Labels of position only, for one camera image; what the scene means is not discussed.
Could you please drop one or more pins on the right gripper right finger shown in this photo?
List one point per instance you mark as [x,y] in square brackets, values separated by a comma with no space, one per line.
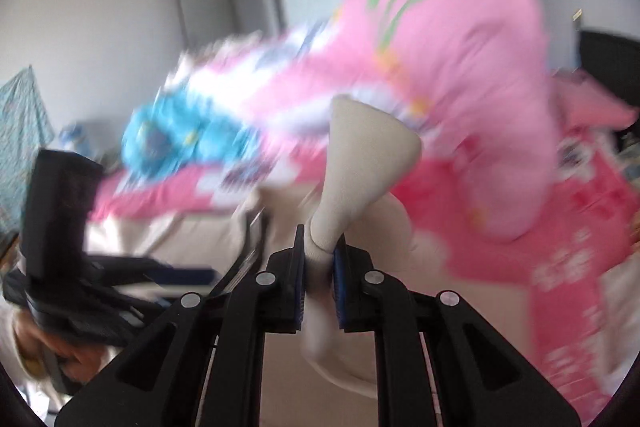
[371,301]

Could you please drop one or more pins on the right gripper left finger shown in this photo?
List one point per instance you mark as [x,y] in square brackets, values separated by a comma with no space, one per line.
[269,302]

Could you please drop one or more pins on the beige jacket with black stripes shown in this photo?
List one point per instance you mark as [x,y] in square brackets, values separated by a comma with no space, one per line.
[369,152]

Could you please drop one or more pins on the blue patterned quilt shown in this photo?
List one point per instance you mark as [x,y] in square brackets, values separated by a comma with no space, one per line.
[176,130]

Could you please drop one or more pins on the teal patterned curtain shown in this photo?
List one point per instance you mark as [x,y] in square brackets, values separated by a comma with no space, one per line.
[25,128]

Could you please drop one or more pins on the pink floral bed sheet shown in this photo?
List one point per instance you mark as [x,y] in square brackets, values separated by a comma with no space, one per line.
[565,293]

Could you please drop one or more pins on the pink floral quilt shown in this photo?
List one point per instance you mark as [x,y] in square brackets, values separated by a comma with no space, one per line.
[469,74]

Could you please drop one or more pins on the pink pillow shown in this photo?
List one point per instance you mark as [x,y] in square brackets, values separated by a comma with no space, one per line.
[584,103]

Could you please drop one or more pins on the black headboard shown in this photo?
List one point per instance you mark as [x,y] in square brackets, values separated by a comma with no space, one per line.
[614,61]

